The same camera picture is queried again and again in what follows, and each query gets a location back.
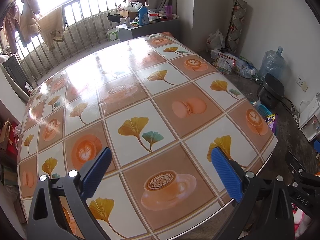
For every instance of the wall socket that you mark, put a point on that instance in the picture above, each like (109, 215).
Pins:
(302, 83)

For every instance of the pink fuzzy cloth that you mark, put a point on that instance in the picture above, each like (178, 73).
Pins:
(306, 223)

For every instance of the hanging mauve garment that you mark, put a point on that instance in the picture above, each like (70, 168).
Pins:
(11, 30)

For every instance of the pile of plastic packaging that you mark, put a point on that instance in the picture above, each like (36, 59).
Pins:
(232, 63)

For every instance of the dark metal cabinet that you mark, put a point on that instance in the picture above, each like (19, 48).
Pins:
(12, 75)

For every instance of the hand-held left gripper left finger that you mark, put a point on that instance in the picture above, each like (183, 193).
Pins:
(98, 172)

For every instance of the crumpled white shopping bag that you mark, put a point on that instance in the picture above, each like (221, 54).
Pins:
(132, 5)

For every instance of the small white bottle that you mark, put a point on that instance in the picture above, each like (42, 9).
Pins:
(128, 22)

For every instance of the purple cup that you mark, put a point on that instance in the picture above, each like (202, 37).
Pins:
(169, 12)

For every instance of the hanging pink puffy jacket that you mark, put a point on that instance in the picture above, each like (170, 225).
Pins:
(30, 17)

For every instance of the black device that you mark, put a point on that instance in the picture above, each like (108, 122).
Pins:
(115, 18)

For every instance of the black rice cooker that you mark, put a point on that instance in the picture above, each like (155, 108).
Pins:
(271, 90)

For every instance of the white plastic bag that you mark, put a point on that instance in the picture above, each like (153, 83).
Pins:
(216, 40)

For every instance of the blue detergent bottle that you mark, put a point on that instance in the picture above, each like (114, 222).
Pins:
(143, 16)

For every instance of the beige tote bag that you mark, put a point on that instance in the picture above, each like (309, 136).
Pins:
(6, 140)

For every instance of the hanging beige towel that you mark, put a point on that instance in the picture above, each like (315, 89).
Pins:
(52, 25)

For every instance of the large water jug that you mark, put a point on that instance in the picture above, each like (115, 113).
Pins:
(272, 62)

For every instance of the white and green paper bag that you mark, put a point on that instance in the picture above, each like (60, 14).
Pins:
(113, 33)

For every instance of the tile-patterned tablecloth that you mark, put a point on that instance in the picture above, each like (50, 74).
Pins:
(140, 85)

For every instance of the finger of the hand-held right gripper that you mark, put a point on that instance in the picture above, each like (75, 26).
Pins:
(296, 166)

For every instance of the white appliance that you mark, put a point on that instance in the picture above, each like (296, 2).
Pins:
(311, 120)

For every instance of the rolled patterned mat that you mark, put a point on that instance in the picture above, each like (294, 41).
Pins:
(236, 25)

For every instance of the metal window railing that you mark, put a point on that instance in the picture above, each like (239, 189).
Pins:
(82, 30)

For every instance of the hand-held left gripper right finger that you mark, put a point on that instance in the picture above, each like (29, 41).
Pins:
(225, 172)

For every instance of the cardboard box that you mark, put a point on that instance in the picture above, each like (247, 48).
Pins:
(127, 13)

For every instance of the grey cabinet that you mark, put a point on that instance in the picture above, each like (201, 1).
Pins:
(150, 30)

